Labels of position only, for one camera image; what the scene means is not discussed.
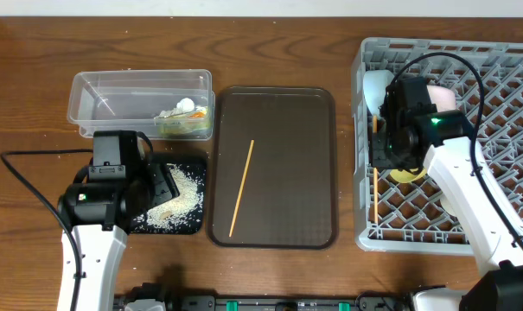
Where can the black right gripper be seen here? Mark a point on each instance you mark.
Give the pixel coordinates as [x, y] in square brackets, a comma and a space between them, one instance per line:
[379, 158]

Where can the brown serving tray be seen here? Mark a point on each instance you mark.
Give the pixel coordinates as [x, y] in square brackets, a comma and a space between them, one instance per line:
[290, 195]

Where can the white rice bowl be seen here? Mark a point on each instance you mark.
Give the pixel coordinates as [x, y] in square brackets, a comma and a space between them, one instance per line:
[443, 98]

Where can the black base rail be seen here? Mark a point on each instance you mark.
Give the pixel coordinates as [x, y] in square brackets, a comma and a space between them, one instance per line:
[152, 296]

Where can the clear plastic bin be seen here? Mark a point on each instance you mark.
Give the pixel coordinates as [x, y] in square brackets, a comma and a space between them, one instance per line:
[129, 100]

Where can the rice pile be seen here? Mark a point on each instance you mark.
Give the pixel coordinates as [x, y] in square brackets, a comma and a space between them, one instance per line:
[182, 215]

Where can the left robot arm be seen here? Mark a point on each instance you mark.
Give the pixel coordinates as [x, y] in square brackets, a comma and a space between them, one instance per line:
[97, 218]

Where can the light blue bowl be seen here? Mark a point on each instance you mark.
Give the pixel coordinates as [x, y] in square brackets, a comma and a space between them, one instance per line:
[374, 89]

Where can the colourful snack wrapper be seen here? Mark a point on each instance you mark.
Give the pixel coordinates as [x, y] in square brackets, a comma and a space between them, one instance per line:
[185, 123]

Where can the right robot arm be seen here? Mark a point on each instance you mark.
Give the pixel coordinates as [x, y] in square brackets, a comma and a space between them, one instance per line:
[416, 127]

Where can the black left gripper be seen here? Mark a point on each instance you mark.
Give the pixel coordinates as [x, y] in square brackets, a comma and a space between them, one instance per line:
[158, 186]

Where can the grey dishwasher rack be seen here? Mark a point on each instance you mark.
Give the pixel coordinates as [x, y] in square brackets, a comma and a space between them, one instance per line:
[411, 218]

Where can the yellow plate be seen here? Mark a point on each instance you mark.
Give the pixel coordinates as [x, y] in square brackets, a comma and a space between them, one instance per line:
[403, 176]

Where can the black waste tray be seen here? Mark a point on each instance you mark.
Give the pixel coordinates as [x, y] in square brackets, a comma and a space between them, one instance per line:
[161, 160]

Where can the white napkin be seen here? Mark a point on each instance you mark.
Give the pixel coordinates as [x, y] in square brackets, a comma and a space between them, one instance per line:
[184, 106]

